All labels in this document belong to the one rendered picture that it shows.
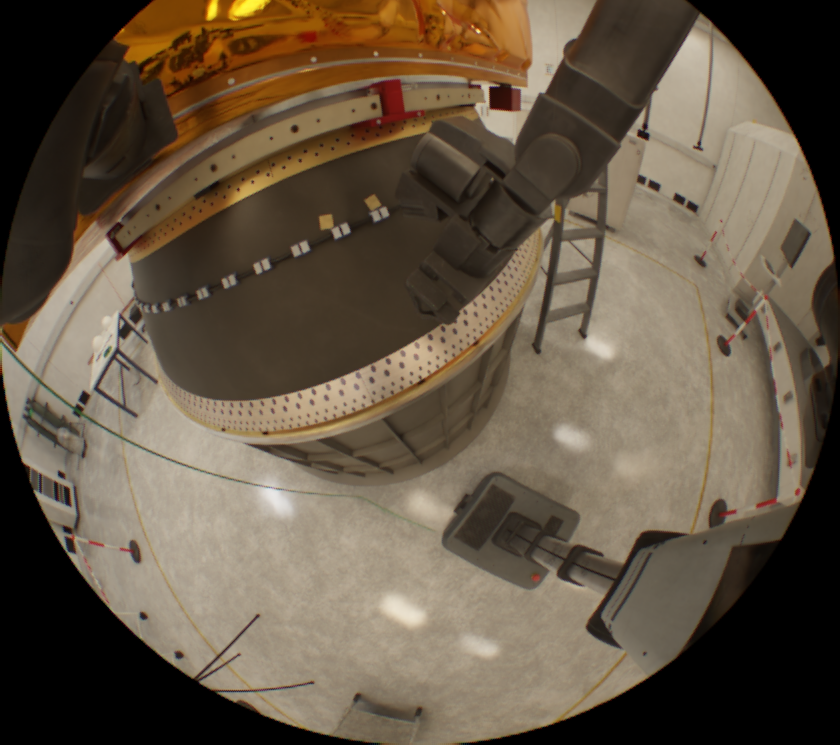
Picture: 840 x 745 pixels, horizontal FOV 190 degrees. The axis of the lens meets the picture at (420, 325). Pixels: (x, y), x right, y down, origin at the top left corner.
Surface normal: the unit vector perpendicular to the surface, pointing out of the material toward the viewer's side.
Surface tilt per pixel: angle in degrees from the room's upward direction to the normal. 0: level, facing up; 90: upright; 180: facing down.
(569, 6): 90
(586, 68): 75
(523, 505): 0
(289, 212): 62
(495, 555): 0
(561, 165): 90
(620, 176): 90
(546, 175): 90
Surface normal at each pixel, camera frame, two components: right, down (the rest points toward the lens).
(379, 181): 0.48, 0.24
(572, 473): -0.11, -0.61
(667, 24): -0.55, 0.70
